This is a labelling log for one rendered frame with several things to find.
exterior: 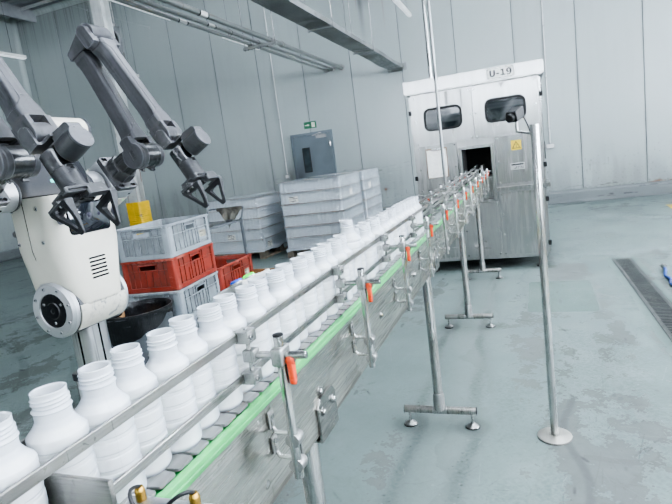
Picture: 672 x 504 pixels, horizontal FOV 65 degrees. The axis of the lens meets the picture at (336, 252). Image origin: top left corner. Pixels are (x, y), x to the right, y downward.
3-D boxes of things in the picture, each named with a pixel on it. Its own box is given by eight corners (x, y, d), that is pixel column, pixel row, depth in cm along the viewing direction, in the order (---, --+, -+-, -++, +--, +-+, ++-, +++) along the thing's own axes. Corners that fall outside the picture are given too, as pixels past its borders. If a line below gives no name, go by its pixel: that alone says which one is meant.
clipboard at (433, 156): (449, 176, 569) (446, 146, 564) (427, 179, 577) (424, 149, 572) (449, 176, 572) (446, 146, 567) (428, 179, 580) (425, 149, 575)
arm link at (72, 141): (48, 133, 123) (14, 134, 115) (75, 101, 118) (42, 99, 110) (77, 175, 122) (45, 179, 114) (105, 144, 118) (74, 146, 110)
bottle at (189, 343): (228, 414, 81) (210, 311, 79) (205, 434, 76) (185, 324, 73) (195, 412, 84) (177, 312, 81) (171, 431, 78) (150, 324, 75)
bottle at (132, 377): (127, 487, 65) (100, 360, 62) (122, 465, 70) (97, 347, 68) (176, 469, 68) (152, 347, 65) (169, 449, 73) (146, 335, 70)
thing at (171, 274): (179, 290, 349) (172, 257, 345) (124, 294, 358) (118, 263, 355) (218, 270, 407) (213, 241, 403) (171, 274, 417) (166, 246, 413)
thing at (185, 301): (185, 323, 351) (179, 291, 348) (131, 326, 361) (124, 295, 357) (223, 298, 410) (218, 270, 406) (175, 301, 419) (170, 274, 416)
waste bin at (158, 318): (160, 422, 310) (140, 318, 299) (100, 419, 325) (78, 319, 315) (204, 388, 352) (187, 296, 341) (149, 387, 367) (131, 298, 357)
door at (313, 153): (342, 223, 1200) (330, 129, 1165) (302, 226, 1235) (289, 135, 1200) (343, 222, 1209) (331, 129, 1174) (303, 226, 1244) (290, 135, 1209)
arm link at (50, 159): (53, 157, 121) (31, 158, 116) (69, 138, 119) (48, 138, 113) (69, 182, 121) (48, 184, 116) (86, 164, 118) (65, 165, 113)
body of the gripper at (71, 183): (107, 187, 120) (89, 160, 120) (68, 194, 111) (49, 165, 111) (93, 203, 123) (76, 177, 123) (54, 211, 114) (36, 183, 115)
